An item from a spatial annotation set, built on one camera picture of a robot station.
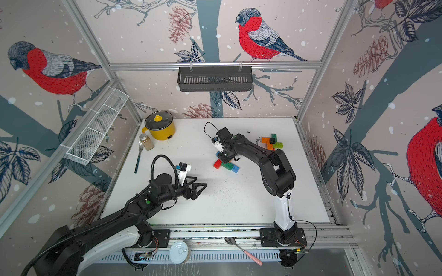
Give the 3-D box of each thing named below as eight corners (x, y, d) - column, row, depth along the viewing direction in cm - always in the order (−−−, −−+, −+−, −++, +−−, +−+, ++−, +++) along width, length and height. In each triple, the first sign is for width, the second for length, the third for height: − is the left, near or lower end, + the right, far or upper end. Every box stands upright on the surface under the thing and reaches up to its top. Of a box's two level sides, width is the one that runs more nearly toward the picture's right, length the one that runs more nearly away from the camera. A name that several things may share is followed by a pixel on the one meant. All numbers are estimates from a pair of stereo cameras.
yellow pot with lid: (147, 140, 111) (140, 127, 101) (154, 123, 121) (147, 109, 111) (173, 140, 111) (168, 127, 101) (177, 123, 121) (173, 109, 111)
